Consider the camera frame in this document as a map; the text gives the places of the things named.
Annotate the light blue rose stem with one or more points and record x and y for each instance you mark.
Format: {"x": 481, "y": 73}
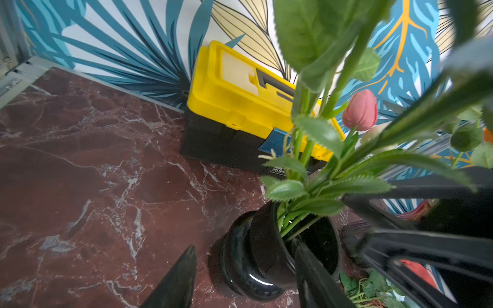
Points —
{"x": 374, "y": 291}

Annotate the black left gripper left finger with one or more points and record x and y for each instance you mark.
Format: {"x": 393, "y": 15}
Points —
{"x": 177, "y": 287}

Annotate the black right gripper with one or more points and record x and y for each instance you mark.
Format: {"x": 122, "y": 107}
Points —
{"x": 455, "y": 238}

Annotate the dark red glass vase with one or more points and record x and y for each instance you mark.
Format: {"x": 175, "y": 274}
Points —
{"x": 350, "y": 236}

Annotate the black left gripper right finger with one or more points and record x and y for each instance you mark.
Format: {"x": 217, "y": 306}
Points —
{"x": 315, "y": 285}

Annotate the white cream rose spray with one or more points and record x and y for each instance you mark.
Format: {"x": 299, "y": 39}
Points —
{"x": 323, "y": 41}

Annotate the yellow black toolbox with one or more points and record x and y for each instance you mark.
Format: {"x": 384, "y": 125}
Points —
{"x": 236, "y": 111}

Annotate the glossy black vase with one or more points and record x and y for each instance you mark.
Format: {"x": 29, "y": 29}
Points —
{"x": 252, "y": 260}

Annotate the pink white tulips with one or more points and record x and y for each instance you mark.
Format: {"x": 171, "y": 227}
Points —
{"x": 320, "y": 168}

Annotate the red glove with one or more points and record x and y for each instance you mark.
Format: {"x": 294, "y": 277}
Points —
{"x": 421, "y": 272}

